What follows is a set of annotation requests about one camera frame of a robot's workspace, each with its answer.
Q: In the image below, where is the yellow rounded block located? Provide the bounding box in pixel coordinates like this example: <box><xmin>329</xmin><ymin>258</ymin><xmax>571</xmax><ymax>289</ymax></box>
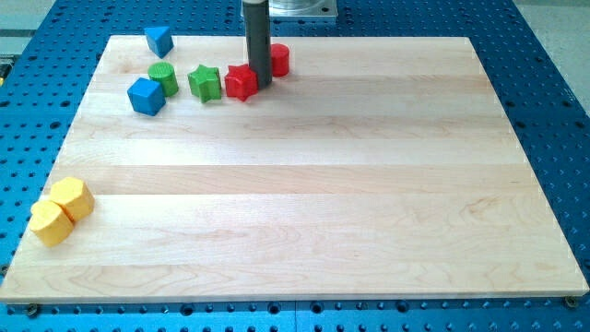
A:
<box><xmin>29</xmin><ymin>200</ymin><xmax>74</xmax><ymax>247</ymax></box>

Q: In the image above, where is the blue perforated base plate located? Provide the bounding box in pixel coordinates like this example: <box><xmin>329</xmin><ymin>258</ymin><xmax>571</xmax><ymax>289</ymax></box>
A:
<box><xmin>1</xmin><ymin>1</ymin><xmax>589</xmax><ymax>331</ymax></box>

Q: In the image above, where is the red cylinder block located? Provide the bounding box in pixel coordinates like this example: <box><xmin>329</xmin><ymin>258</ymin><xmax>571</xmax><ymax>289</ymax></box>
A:
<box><xmin>271</xmin><ymin>43</ymin><xmax>289</xmax><ymax>77</ymax></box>

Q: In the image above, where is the yellow hexagonal block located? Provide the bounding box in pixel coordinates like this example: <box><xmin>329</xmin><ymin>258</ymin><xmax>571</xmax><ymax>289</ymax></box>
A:
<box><xmin>50</xmin><ymin>177</ymin><xmax>95</xmax><ymax>223</ymax></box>

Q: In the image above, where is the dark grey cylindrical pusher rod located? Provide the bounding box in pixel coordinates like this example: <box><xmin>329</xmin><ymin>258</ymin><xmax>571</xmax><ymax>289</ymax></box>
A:
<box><xmin>242</xmin><ymin>0</ymin><xmax>272</xmax><ymax>89</ymax></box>

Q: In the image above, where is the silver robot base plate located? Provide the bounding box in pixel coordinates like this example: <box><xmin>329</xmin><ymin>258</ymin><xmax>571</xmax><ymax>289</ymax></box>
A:
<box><xmin>268</xmin><ymin>0</ymin><xmax>338</xmax><ymax>21</ymax></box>

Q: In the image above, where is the blue cube block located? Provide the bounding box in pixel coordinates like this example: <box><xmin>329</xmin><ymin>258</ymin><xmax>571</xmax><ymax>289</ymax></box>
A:
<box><xmin>127</xmin><ymin>77</ymin><xmax>166</xmax><ymax>116</ymax></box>

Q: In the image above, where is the red star block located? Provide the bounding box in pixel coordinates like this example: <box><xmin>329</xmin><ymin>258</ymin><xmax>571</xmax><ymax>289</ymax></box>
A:
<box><xmin>224</xmin><ymin>65</ymin><xmax>258</xmax><ymax>101</ymax></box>

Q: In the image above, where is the green star block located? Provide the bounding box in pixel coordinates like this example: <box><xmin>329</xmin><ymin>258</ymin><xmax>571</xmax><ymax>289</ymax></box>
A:
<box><xmin>187</xmin><ymin>65</ymin><xmax>221</xmax><ymax>103</ymax></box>

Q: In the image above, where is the blue triangular prism block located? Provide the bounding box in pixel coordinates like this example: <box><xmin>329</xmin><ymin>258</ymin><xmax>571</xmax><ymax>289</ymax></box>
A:
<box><xmin>144</xmin><ymin>26</ymin><xmax>174</xmax><ymax>59</ymax></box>

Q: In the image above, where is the green cylinder block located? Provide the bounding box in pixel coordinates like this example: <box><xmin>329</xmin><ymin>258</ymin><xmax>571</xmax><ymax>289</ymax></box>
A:
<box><xmin>147</xmin><ymin>62</ymin><xmax>179</xmax><ymax>97</ymax></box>

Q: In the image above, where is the light wooden board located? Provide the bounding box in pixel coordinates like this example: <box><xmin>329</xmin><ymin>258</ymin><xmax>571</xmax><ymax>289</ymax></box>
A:
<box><xmin>1</xmin><ymin>35</ymin><xmax>588</xmax><ymax>303</ymax></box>

